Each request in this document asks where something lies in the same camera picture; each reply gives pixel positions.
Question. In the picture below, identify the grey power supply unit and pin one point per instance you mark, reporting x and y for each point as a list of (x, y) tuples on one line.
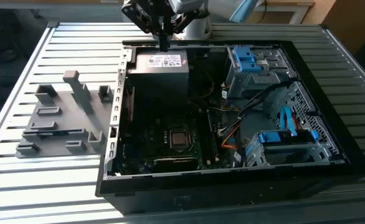
[(158, 81)]

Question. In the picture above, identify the blue-green RAM stick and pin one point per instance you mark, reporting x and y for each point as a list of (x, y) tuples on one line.
[(52, 134)]

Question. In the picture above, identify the green motherboard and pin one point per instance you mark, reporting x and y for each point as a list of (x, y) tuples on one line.
[(151, 140)]

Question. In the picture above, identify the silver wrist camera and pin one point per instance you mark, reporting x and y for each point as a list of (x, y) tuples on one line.
[(185, 5)]

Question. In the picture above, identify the hard disk in blue carrier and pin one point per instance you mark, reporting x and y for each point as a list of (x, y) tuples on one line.
[(273, 137)]

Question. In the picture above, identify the tall metal drive cage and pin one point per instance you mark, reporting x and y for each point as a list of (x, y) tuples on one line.
[(250, 84)]

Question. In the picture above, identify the white framed desk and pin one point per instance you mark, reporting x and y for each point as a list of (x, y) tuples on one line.
[(282, 8)]

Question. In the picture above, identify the grey parts rack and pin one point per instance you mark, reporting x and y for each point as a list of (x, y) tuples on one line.
[(64, 109)]

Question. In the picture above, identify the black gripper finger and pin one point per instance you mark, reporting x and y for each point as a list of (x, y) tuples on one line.
[(185, 23), (139, 18)]

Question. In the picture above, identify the black graphics card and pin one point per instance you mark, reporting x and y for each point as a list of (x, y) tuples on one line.
[(175, 164)]

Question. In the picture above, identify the blue drive bay latch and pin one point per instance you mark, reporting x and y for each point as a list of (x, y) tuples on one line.
[(245, 58)]

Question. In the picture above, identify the wooden cabinet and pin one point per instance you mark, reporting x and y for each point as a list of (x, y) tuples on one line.
[(351, 23)]

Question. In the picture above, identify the black open PC case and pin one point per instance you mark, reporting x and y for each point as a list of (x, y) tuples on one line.
[(201, 191)]

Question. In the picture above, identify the CPU socket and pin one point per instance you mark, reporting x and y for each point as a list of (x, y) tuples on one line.
[(181, 148)]

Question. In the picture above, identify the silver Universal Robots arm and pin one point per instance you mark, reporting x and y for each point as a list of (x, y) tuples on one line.
[(198, 28)]

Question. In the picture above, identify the black RAM slot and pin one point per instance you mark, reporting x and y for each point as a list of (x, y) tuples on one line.
[(203, 137)]

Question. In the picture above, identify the silver CPU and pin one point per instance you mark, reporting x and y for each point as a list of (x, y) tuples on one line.
[(179, 138)]

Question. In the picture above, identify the low metal disk bay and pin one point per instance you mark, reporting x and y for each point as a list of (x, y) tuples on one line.
[(294, 146)]

